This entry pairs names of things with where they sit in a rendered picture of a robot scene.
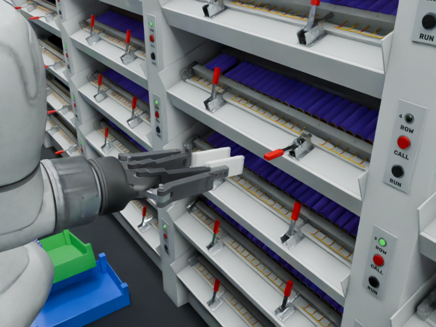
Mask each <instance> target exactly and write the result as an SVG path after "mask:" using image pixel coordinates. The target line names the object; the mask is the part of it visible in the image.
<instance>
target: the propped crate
mask: <svg viewBox="0 0 436 327"><path fill-rule="evenodd" d="M39 242H40V243H41V244H42V247H43V249H44V250H45V251H46V252H47V253H48V255H49V257H50V259H51V261H52V263H53V266H54V280H53V284H55V283H57V282H60V281H62V280H65V279H67V278H70V277H72V276H74V275H76V274H79V273H82V272H84V271H87V270H89V269H92V268H94V267H96V266H97V264H96V261H95V257H94V254H93V249H92V247H91V244H90V243H88V244H84V243H83V242H82V241H81V240H79V239H78V238H77V237H75V236H74V235H73V234H72V233H71V232H70V231H69V229H67V230H63V232H62V233H59V234H56V235H53V236H51V237H47V238H45V239H41V240H39Z"/></svg>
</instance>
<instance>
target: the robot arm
mask: <svg viewBox="0 0 436 327"><path fill-rule="evenodd" d="M46 122H47V85H46V76H45V66H44V61H43V56H42V51H41V48H40V44H39V42H38V39H37V37H36V35H35V33H34V31H33V29H32V27H31V25H30V23H29V22H28V21H27V19H26V18H25V17H24V16H22V15H21V14H20V13H19V12H18V11H17V10H16V9H15V8H14V7H13V6H12V5H10V4H9V3H7V2H6V1H4V0H0V327H30V326H31V324H32V323H33V322H34V320H35V319H36V317H37V316H38V314H39V313H40V312H41V310H42V308H43V306H44V304H45V303H46V301H47V298H48V296H49V293H50V292H51V288H52V285H53V280H54V275H55V269H54V266H53V263H52V261H51V259H50V257H49V255H48V253H47V252H46V251H45V250H44V249H43V248H41V246H39V245H38V244H36V243H35V242H33V241H34V240H35V239H38V238H39V237H42V236H45V235H47V234H51V233H54V232H61V231H63V230H67V229H70V228H75V227H78V226H83V225H87V224H92V223H93V222H95V220H96V219H97V217H98V215H99V216H101V215H106V214H109V213H115V212H120V211H122V210H124V209H125V208H126V206H127V204H128V203H129V202H130V201H132V200H145V199H147V198H150V199H152V200H155V201H156V207H158V208H164V207H166V206H167V205H168V204H170V203H172V202H174V201H177V200H181V199H185V198H188V197H191V196H194V195H198V194H201V193H204V192H207V191H211V190H212V189H213V180H217V179H220V178H226V177H229V176H234V175H240V174H242V172H243V163H244V158H245V157H244V156H242V155H241V156H234V157H230V150H231V148H230V147H224V148H220V149H212V150H208V151H201V152H194V153H191V148H188V147H186V148H185V152H181V151H182V150H181V149H166V150H160V151H149V152H138V153H119V154H118V159H117V158H116V157H114V156H105V157H100V158H92V159H89V160H87V159H85V157H83V156H80V155H77V156H69V157H64V158H56V159H51V160H48V159H46V160H42V161H40V154H41V149H42V145H43V141H44V138H45V129H46ZM190 166H191V167H190Z"/></svg>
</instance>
